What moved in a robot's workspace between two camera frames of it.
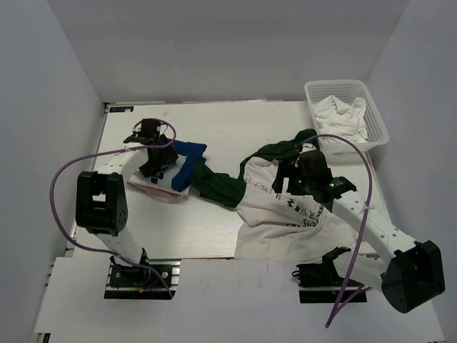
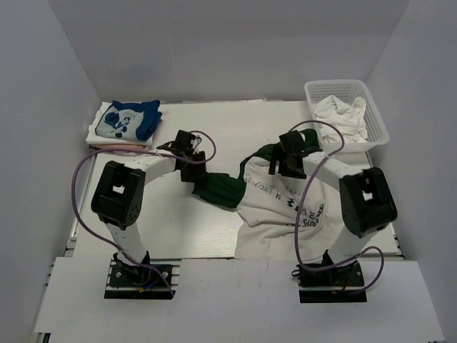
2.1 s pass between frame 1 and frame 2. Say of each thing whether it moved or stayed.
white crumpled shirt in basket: stayed
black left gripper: moved
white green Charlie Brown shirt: stayed
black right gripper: moved
